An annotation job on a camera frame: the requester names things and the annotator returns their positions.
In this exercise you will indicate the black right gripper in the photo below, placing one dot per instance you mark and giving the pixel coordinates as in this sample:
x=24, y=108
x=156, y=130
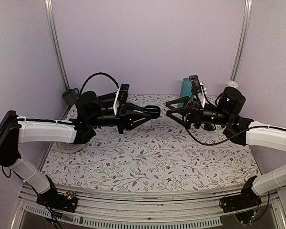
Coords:
x=194, y=113

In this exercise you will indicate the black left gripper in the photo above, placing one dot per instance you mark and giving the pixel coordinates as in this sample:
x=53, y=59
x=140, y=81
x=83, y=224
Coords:
x=127, y=120

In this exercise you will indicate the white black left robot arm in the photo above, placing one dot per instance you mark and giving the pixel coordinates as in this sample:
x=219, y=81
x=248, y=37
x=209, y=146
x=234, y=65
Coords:
x=92, y=111

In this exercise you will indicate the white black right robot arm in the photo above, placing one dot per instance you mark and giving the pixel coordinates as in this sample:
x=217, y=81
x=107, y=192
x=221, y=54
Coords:
x=245, y=131

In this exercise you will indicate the small black closed earbud case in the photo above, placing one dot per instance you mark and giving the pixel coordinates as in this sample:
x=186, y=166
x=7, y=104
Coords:
x=209, y=127

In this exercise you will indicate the teal tall vase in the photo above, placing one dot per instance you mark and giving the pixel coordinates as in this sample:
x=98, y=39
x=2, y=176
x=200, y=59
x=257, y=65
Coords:
x=186, y=88

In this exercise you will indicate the black cylinder speaker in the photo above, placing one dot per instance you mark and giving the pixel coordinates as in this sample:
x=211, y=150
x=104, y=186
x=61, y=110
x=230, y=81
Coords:
x=107, y=98

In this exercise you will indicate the white ribbed vase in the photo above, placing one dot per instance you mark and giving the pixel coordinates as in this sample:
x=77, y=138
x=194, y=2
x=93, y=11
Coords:
x=232, y=83

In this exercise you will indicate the grey cup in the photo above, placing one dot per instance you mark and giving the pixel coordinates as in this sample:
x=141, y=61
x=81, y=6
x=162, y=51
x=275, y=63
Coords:
x=70, y=96

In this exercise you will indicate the white spiral plate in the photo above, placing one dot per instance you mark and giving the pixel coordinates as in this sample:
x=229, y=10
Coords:
x=67, y=148

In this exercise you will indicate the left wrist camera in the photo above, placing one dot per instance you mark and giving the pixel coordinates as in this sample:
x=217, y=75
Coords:
x=120, y=98

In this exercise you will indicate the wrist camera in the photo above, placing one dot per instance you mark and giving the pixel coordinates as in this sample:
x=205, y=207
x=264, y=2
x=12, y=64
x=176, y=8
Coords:
x=120, y=98
x=196, y=87

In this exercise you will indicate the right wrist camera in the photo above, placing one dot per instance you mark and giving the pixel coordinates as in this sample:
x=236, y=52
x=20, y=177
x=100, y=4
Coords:
x=196, y=87

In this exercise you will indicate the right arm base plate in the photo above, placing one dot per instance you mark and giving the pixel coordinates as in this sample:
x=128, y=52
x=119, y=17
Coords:
x=238, y=202

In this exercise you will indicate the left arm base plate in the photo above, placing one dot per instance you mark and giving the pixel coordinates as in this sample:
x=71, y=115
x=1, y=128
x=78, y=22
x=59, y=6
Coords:
x=52, y=199

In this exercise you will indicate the right aluminium frame post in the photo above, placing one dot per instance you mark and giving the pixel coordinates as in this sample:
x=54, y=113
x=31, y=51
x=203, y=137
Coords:
x=242, y=39

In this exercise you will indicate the aluminium frame post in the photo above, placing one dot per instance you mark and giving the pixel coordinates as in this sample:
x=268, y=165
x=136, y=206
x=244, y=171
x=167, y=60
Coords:
x=55, y=41
x=242, y=39

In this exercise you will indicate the aluminium front rail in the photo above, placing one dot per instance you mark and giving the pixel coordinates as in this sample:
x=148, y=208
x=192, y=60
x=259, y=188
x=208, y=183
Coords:
x=198, y=209

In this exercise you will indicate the left aluminium frame post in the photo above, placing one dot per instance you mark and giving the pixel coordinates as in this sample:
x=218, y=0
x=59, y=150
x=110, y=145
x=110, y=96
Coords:
x=55, y=41

